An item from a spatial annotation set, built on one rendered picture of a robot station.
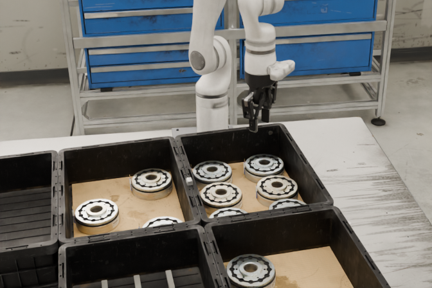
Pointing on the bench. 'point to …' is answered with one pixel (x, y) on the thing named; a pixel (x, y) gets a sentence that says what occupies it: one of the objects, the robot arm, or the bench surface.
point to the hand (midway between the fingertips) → (260, 121)
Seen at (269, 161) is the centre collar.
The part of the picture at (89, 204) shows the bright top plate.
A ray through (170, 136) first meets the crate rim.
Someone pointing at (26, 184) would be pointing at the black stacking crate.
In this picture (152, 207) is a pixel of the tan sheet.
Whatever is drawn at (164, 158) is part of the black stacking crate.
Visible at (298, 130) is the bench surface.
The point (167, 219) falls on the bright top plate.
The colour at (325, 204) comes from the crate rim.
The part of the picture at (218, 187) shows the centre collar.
